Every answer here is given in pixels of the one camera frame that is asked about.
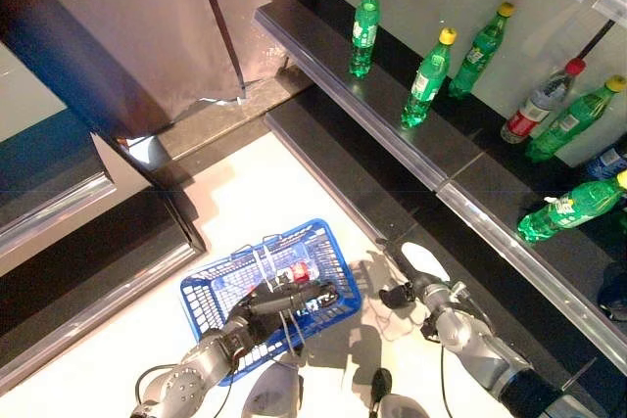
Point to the blue plastic shopping basket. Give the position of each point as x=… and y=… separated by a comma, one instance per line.
x=345, y=271

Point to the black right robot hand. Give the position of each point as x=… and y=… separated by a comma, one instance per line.
x=423, y=264

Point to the brown cover sheet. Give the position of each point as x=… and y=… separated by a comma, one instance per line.
x=122, y=21

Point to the clear water bottle red cap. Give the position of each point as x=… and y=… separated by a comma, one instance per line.
x=534, y=105

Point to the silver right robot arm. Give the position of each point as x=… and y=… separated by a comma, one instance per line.
x=465, y=330

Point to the grey right robot leg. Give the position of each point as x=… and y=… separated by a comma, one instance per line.
x=382, y=384

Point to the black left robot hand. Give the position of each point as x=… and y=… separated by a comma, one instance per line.
x=264, y=308

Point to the clear water bottle pink cap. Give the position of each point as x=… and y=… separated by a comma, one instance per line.
x=300, y=273

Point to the dark display counter chrome trim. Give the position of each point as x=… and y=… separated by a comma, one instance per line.
x=73, y=266

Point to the green soda bottle yellow cap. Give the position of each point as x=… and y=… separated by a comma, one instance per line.
x=365, y=36
x=477, y=56
x=570, y=122
x=568, y=212
x=426, y=80

